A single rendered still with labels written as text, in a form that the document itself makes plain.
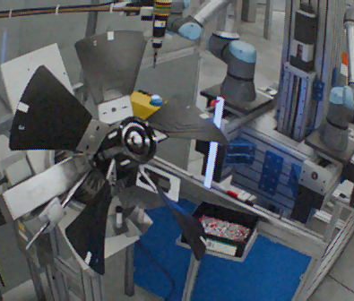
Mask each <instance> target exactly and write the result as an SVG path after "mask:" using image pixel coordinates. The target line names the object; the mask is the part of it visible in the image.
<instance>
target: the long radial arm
mask: <svg viewBox="0 0 354 301"><path fill-rule="evenodd" d="M75 170H76V169H75V167H74V163H73V159H72V157H70V158H69V159H66V160H65V161H61V162H59V163H58V164H56V165H54V166H53V167H52V168H48V169H46V170H44V171H43V172H41V173H40V174H37V175H35V176H34V177H31V178H30V179H28V180H26V181H24V182H23V183H21V184H18V185H17V186H15V187H13V188H12V189H9V190H8V191H5V192H4V193H3V196H4V199H5V201H6V204H7V206H8V208H9V211H10V212H11V213H12V216H13V219H17V218H19V217H20V216H22V215H23V214H25V213H28V212H29V211H32V210H33V209H36V208H37V207H39V206H40V205H41V204H42V205H43V204H44V203H46V202H49V200H51V199H53V198H55V197H57V196H59V195H61V194H63V193H66V192H67V191H68V190H70V189H71V188H73V187H74V185H75V184H76V183H77V182H79V181H80V180H81V178H80V177H79V175H78V173H77V171H75Z"/></svg>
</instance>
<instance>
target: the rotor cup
mask: <svg viewBox="0 0 354 301"><path fill-rule="evenodd" d="M114 132H117V134H116V135H114V137H112V138H110V139H109V136H110V135H111V134H112V133H114ZM136 135H139V136H140V137H141V139H142V140H141V143H140V144H137V143H135V140H134V137H135V136H136ZM157 149H158V142H157V137H156V133H155V132H154V130H153V128H152V127H151V126H150V124H149V123H148V122H147V121H146V120H145V119H143V118H142V117H140V116H129V117H126V118H124V119H122V120H120V121H118V122H116V123H115V124H113V125H110V127H109V129H108V132H107V134H106V135H105V137H104V139H103V140H102V142H101V144H100V145H99V148H98V150H97V152H96V153H95V154H94V155H90V154H89V153H87V154H88V158H89V161H90V163H91V165H92V168H93V169H94V171H95V172H96V173H97V174H98V175H100V176H102V177H103V178H104V177H105V175H106V174H107V171H108V166H109V164H110V161H111V159H112V158H114V160H115V161H116V172H117V178H116V181H117V180H120V179H122V178H124V177H126V176H127V175H128V174H129V173H130V172H131V170H132V169H134V168H138V167H140V166H142V165H145V164H147V163H149V162H150V161H151V160H152V159H153V158H154V157H155V155H156V152H157ZM127 160H128V161H130V163H127V164H125V165H121V163H123V162H125V161H127ZM104 174H105V175H104Z"/></svg>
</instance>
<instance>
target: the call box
mask: <svg viewBox="0 0 354 301"><path fill-rule="evenodd" d="M131 100H132V102H131V104H132V109H133V112H134V116H140V117H142V118H143V119H145V118H146V117H147V116H150V115H151V114H153V113H154V112H155V111H156V110H158V109H159V108H160V107H161V106H163V105H164V104H165V103H166V102H167V101H165V102H163V105H161V106H155V105H152V103H151V101H152V100H153V98H152V97H148V96H147V95H144V94H142V93H140V92H138V91H137V90H136V91H135V92H134V93H133V94H132V95H131Z"/></svg>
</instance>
